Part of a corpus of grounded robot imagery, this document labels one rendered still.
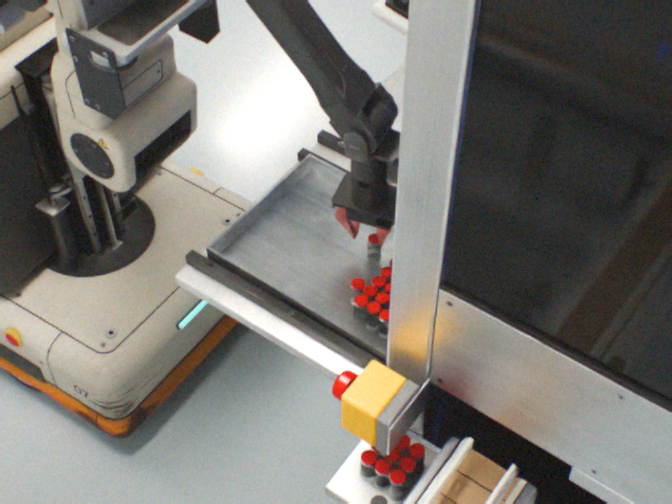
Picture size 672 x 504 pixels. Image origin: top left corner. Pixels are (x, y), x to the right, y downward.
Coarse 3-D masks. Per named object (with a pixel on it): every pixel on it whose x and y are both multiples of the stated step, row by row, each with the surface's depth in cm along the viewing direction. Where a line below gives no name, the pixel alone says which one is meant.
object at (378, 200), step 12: (348, 180) 154; (384, 180) 147; (336, 192) 152; (348, 192) 152; (360, 192) 147; (372, 192) 147; (384, 192) 148; (396, 192) 152; (336, 204) 151; (348, 204) 151; (360, 204) 149; (372, 204) 149; (384, 204) 150; (372, 216) 150; (384, 216) 149
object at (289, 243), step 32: (320, 160) 171; (288, 192) 171; (320, 192) 171; (256, 224) 166; (288, 224) 166; (320, 224) 166; (224, 256) 157; (256, 256) 162; (288, 256) 162; (320, 256) 162; (352, 256) 162; (384, 256) 162; (288, 288) 157; (320, 288) 157; (320, 320) 151; (352, 320) 153; (384, 352) 146
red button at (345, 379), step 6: (342, 372) 132; (348, 372) 132; (354, 372) 133; (336, 378) 132; (342, 378) 131; (348, 378) 131; (354, 378) 131; (336, 384) 131; (342, 384) 131; (348, 384) 131; (336, 390) 131; (342, 390) 130; (336, 396) 132
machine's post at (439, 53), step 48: (432, 0) 90; (480, 0) 88; (432, 48) 93; (432, 96) 97; (432, 144) 101; (432, 192) 106; (432, 240) 111; (432, 288) 117; (432, 336) 124; (432, 384) 133
